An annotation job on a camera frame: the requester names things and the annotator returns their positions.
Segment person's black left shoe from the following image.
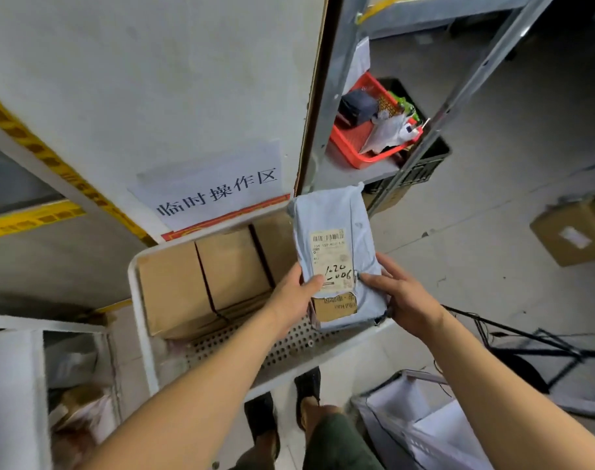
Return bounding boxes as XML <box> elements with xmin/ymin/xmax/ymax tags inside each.
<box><xmin>243</xmin><ymin>392</ymin><xmax>281</xmax><ymax>461</ymax></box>

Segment white perforated cart tray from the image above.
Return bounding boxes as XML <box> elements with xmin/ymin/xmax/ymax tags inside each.
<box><xmin>127</xmin><ymin>200</ymin><xmax>397</xmax><ymax>398</ymax></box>

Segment person's black right shoe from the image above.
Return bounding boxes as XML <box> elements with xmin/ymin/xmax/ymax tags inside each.
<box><xmin>294</xmin><ymin>366</ymin><xmax>322</xmax><ymax>432</ymax></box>

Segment green snack packet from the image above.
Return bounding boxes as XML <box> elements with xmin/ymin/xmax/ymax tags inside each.
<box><xmin>388</xmin><ymin>91</ymin><xmax>421</xmax><ymax>124</ymax></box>

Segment white paper wall sign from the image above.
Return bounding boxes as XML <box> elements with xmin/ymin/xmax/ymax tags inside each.
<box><xmin>128</xmin><ymin>139</ymin><xmax>292</xmax><ymax>242</ymax></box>

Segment white storage shelf unit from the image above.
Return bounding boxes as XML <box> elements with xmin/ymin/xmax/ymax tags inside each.
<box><xmin>0</xmin><ymin>313</ymin><xmax>123</xmax><ymax>470</ymax></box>

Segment dark grey pouch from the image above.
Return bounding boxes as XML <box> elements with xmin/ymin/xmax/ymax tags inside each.
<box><xmin>338</xmin><ymin>89</ymin><xmax>380</xmax><ymax>128</ymax></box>

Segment grey metal shelf rack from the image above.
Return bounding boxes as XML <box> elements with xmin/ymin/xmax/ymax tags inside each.
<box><xmin>297</xmin><ymin>0</ymin><xmax>559</xmax><ymax>217</ymax></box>

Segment person's left forearm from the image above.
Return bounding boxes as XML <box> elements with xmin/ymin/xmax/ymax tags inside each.
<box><xmin>82</xmin><ymin>302</ymin><xmax>309</xmax><ymax>470</ymax></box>

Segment person's left hand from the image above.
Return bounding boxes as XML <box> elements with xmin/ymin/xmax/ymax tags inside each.
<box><xmin>263</xmin><ymin>262</ymin><xmax>326</xmax><ymax>334</ymax></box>

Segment person's green shorts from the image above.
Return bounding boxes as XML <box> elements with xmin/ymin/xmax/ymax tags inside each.
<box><xmin>301</xmin><ymin>412</ymin><xmax>385</xmax><ymax>470</ymax></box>

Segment labelled cardboard box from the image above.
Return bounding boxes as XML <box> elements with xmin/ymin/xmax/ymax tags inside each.
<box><xmin>530</xmin><ymin>191</ymin><xmax>595</xmax><ymax>268</ymax></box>

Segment pale blue labelled mailer parcel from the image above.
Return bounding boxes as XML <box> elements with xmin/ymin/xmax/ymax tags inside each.
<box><xmin>287</xmin><ymin>183</ymin><xmax>392</xmax><ymax>333</ymax></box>

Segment person's right hand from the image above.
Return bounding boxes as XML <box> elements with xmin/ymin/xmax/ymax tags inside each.
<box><xmin>359</xmin><ymin>252</ymin><xmax>448</xmax><ymax>339</ymax></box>

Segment black plastic crate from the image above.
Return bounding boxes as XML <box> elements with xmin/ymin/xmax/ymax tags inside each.
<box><xmin>363</xmin><ymin>77</ymin><xmax>452</xmax><ymax>197</ymax></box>

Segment white plastic bag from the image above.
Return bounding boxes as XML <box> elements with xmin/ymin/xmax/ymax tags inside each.
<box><xmin>359</xmin><ymin>112</ymin><xmax>424</xmax><ymax>155</ymax></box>

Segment person's black shoe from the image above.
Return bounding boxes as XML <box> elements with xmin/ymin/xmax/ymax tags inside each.
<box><xmin>294</xmin><ymin>366</ymin><xmax>322</xmax><ymax>432</ymax></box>
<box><xmin>243</xmin><ymin>392</ymin><xmax>281</xmax><ymax>461</ymax></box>

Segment red plastic basket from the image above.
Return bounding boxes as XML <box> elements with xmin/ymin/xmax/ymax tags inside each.
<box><xmin>329</xmin><ymin>71</ymin><xmax>425</xmax><ymax>170</ymax></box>

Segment white wire basket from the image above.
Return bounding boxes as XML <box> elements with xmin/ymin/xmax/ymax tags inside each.
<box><xmin>350</xmin><ymin>369</ymin><xmax>595</xmax><ymax>470</ymax></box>

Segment black folding stand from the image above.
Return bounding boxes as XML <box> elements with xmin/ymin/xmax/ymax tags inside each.
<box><xmin>442</xmin><ymin>305</ymin><xmax>595</xmax><ymax>393</ymax></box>

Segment person's right forearm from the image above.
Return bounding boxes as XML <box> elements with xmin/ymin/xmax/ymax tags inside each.
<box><xmin>409</xmin><ymin>309</ymin><xmax>595</xmax><ymax>470</ymax></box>

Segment large brown cardboard box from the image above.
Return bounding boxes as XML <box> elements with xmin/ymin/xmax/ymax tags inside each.
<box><xmin>138</xmin><ymin>242</ymin><xmax>230</xmax><ymax>340</ymax></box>

